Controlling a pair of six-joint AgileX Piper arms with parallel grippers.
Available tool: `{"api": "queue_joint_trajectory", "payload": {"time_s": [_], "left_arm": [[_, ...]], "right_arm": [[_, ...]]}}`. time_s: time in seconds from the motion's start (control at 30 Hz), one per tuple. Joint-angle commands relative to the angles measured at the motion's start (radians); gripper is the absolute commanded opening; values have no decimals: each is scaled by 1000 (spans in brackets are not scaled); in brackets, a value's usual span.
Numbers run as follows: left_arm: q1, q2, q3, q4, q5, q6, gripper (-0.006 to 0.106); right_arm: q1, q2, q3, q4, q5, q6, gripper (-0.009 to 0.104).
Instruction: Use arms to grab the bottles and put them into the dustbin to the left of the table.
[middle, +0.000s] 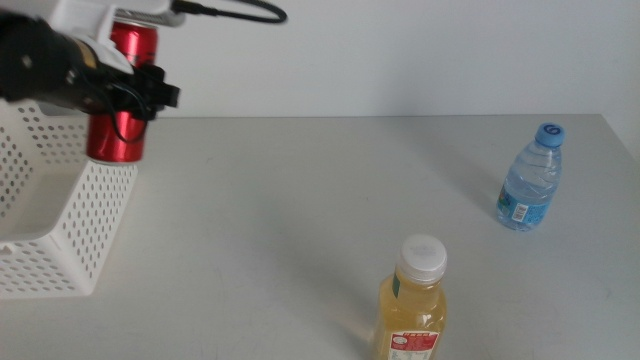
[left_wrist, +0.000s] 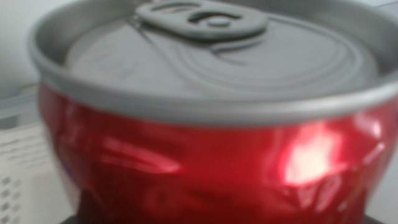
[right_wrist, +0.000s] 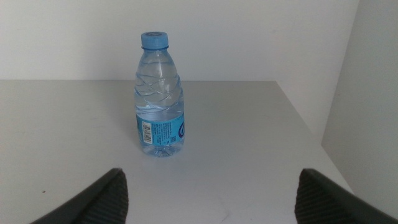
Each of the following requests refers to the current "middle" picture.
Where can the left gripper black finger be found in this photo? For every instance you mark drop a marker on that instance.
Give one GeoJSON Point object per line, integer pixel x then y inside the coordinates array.
{"type": "Point", "coordinates": [157, 92]}

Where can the yellow juice bottle white cap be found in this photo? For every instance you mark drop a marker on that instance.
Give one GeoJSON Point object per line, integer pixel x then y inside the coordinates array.
{"type": "Point", "coordinates": [410, 305]}

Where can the clear water bottle blue cap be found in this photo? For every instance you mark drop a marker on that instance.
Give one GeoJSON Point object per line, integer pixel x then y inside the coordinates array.
{"type": "Point", "coordinates": [530, 185]}

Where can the white perforated plastic basket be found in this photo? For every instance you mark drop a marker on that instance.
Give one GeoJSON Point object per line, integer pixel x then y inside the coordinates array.
{"type": "Point", "coordinates": [107, 200]}

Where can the red soda can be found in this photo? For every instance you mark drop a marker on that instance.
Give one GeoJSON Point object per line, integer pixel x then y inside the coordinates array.
{"type": "Point", "coordinates": [135, 45]}

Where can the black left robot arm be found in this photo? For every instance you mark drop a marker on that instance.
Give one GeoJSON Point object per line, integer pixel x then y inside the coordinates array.
{"type": "Point", "coordinates": [35, 65]}

